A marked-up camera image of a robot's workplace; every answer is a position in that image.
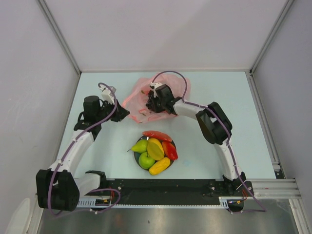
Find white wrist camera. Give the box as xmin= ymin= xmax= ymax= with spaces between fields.
xmin=150 ymin=82 xmax=163 ymax=98
xmin=99 ymin=84 xmax=116 ymax=105

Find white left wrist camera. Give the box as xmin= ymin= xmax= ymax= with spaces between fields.
xmin=99 ymin=84 xmax=116 ymax=105

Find black fake grapes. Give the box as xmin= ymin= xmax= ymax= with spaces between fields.
xmin=145 ymin=90 xmax=157 ymax=113

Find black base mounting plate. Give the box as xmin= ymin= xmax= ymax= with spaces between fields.
xmin=80 ymin=178 xmax=254 ymax=205

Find orange fake fruit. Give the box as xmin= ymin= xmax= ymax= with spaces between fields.
xmin=147 ymin=142 xmax=164 ymax=161

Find white slotted cable duct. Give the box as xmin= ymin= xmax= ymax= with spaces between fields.
xmin=77 ymin=197 xmax=97 ymax=208

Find red fake fruit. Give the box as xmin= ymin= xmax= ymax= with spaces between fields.
xmin=162 ymin=141 xmax=178 ymax=161

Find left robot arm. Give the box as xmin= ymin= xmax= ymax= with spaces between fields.
xmin=36 ymin=95 xmax=129 ymax=211

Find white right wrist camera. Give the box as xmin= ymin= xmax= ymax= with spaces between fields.
xmin=150 ymin=82 xmax=163 ymax=98

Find green fake pear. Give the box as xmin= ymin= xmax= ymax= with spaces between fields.
xmin=128 ymin=139 xmax=148 ymax=154

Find yellow fake mango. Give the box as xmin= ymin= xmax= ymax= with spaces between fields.
xmin=149 ymin=157 xmax=171 ymax=176

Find yellow fake lemon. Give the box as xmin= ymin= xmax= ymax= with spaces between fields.
xmin=148 ymin=138 xmax=161 ymax=145

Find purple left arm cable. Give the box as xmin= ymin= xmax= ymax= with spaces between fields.
xmin=48 ymin=82 xmax=121 ymax=216

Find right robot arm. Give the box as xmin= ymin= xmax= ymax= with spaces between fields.
xmin=146 ymin=82 xmax=248 ymax=195

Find dark teal ceramic plate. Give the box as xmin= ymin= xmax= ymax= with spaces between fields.
xmin=134 ymin=136 xmax=176 ymax=167

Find green fake apple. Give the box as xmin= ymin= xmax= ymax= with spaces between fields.
xmin=138 ymin=152 xmax=155 ymax=170

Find fake watermelon slice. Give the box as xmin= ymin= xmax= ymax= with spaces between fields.
xmin=142 ymin=130 xmax=172 ymax=142

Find pink plastic bag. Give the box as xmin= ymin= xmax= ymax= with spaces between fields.
xmin=121 ymin=73 xmax=191 ymax=123

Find aluminium frame rail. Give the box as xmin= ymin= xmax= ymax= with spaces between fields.
xmin=249 ymin=179 xmax=301 ymax=199

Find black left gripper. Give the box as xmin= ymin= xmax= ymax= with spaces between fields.
xmin=96 ymin=98 xmax=129 ymax=123

